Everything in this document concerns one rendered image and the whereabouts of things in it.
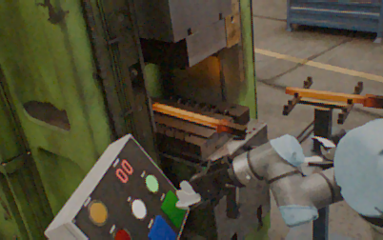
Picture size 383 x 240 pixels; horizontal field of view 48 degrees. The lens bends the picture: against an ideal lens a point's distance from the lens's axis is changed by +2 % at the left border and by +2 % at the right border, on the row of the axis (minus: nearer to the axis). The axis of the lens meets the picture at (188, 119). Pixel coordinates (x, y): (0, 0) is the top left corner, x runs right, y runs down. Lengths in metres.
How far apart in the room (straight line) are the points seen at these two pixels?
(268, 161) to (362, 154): 0.40
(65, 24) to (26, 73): 0.43
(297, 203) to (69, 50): 0.70
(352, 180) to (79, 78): 0.82
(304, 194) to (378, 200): 0.39
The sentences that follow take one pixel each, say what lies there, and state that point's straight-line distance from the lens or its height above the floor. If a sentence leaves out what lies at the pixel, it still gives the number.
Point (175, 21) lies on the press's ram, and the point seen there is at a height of 1.42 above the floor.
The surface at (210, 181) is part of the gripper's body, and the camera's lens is 1.03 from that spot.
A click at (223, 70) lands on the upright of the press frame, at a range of 1.72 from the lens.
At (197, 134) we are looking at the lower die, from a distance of 1.50.
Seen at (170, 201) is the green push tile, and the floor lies 1.03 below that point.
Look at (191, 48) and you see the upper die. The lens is 1.32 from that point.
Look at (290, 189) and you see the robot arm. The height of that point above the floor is 1.16.
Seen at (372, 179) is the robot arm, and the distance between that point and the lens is 0.59.
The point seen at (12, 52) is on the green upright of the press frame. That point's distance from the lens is 1.54.
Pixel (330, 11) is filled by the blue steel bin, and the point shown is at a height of 0.28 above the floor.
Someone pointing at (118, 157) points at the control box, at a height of 1.19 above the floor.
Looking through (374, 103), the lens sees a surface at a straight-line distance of 1.79.
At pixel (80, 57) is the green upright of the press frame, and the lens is 1.21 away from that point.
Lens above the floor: 1.75
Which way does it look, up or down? 28 degrees down
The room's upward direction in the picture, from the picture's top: 8 degrees counter-clockwise
